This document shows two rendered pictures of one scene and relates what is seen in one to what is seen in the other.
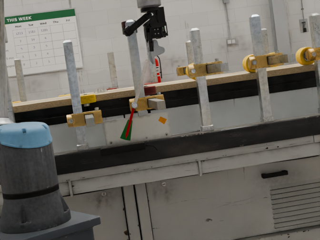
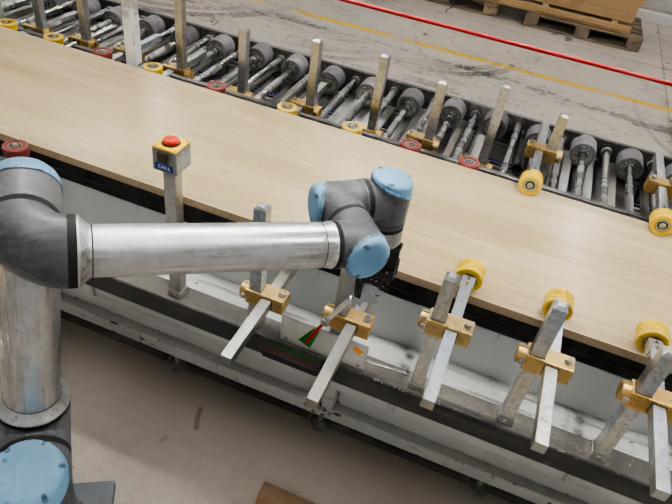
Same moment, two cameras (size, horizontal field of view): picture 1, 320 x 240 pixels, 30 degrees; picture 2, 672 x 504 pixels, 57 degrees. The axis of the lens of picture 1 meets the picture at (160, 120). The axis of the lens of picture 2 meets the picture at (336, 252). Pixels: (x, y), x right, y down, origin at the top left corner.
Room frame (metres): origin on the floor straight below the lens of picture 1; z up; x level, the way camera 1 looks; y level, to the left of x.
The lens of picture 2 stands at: (1.24, -0.34, 2.04)
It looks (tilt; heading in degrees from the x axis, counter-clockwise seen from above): 39 degrees down; 22
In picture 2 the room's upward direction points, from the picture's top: 9 degrees clockwise
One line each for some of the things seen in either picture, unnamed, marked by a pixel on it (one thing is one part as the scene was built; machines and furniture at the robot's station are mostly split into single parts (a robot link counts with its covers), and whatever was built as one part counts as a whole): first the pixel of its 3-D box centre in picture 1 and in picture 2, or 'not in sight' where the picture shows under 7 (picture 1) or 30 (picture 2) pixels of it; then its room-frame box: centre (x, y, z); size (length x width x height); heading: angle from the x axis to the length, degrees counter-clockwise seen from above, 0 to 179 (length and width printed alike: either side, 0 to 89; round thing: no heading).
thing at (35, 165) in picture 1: (23, 155); (32, 490); (1.60, 0.38, 0.79); 0.17 x 0.15 x 0.18; 48
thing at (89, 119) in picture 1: (89, 119); (263, 307); (2.29, 0.27, 0.82); 0.44 x 0.03 x 0.04; 7
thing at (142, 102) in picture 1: (146, 103); (348, 319); (2.36, 0.04, 0.85); 0.14 x 0.06 x 0.05; 97
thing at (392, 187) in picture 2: not in sight; (387, 199); (2.28, -0.02, 1.31); 0.10 x 0.09 x 0.12; 138
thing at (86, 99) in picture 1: (87, 107); not in sight; (2.49, 0.29, 0.85); 0.08 x 0.08 x 0.11
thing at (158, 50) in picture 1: (157, 51); (367, 297); (2.27, -0.02, 1.04); 0.06 x 0.03 x 0.09; 97
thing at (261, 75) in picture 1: (261, 74); (527, 371); (2.42, -0.43, 0.90); 0.04 x 0.04 x 0.48; 7
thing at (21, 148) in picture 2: not in sight; (18, 158); (2.36, 1.29, 0.85); 0.08 x 0.08 x 0.11
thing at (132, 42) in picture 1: (137, 81); (344, 293); (2.35, 0.06, 0.94); 0.04 x 0.04 x 0.48; 7
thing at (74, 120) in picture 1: (84, 118); (264, 295); (2.33, 0.29, 0.82); 0.14 x 0.06 x 0.05; 97
